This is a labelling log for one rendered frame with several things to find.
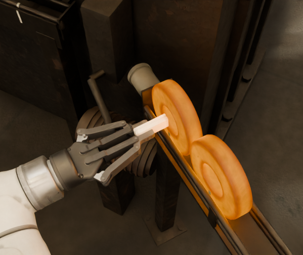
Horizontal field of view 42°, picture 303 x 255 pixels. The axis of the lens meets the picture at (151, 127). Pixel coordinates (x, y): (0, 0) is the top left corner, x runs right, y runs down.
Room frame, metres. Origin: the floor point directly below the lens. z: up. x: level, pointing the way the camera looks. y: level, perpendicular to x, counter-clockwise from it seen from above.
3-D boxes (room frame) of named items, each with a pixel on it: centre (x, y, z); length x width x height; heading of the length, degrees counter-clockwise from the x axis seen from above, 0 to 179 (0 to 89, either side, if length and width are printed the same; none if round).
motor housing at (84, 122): (0.52, 0.08, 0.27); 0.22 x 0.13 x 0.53; 63
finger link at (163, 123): (0.41, 0.00, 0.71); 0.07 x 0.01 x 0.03; 118
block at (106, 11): (0.69, 0.10, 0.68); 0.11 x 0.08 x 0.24; 153
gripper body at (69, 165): (0.34, 0.14, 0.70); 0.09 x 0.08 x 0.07; 118
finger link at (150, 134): (0.38, 0.01, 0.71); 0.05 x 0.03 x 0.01; 118
